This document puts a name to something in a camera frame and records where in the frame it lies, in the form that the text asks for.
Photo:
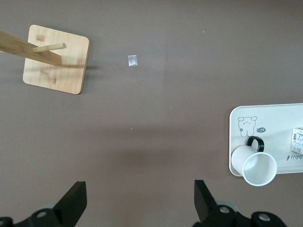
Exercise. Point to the small milk carton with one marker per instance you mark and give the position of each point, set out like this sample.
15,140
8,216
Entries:
298,139

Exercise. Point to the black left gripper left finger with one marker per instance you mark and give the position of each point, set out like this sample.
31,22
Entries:
68,203

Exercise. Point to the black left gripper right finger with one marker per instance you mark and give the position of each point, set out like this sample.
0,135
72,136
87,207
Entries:
206,203

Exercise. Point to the wooden cup rack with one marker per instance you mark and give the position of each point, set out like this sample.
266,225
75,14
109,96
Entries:
59,71

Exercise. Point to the cream tray with rabbit print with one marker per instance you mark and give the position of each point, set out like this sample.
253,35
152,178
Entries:
272,123

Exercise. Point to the clear tape piece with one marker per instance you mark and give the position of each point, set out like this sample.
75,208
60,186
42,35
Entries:
132,60

